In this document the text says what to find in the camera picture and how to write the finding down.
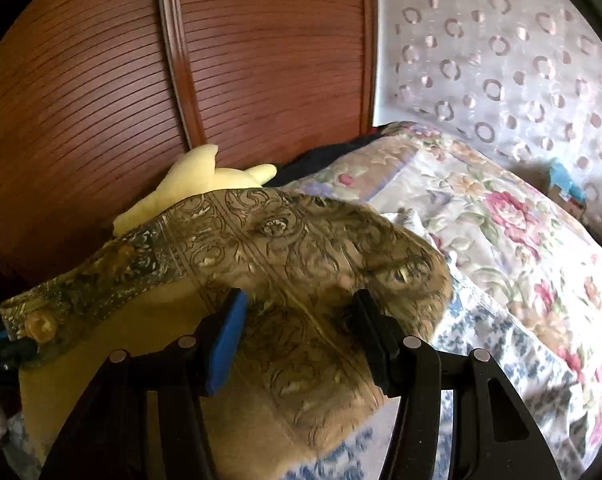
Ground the blue box behind bed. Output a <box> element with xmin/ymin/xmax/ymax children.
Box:
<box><xmin>548</xmin><ymin>160</ymin><xmax>584</xmax><ymax>196</ymax></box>

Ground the floral quilt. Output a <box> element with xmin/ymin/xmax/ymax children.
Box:
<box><xmin>6</xmin><ymin>121</ymin><xmax>602</xmax><ymax>480</ymax></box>

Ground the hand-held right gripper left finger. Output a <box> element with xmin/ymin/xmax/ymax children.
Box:
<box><xmin>38</xmin><ymin>287</ymin><xmax>249</xmax><ymax>480</ymax></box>

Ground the circle-patterned sheer curtain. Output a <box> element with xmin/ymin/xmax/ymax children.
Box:
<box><xmin>373</xmin><ymin>0</ymin><xmax>602</xmax><ymax>221</ymax></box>

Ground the wooden slatted wardrobe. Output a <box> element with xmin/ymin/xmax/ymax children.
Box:
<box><xmin>0</xmin><ymin>0</ymin><xmax>379</xmax><ymax>286</ymax></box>

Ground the golden patterned garment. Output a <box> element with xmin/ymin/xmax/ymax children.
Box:
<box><xmin>0</xmin><ymin>187</ymin><xmax>454</xmax><ymax>480</ymax></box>

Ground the yellow plush toy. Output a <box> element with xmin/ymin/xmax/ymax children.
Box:
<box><xmin>112</xmin><ymin>144</ymin><xmax>278</xmax><ymax>236</ymax></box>

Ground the small cardboard box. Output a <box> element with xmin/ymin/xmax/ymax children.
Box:
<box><xmin>556</xmin><ymin>187</ymin><xmax>587</xmax><ymax>221</ymax></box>

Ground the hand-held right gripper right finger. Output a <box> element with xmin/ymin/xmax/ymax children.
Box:
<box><xmin>350</xmin><ymin>289</ymin><xmax>564</xmax><ymax>480</ymax></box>

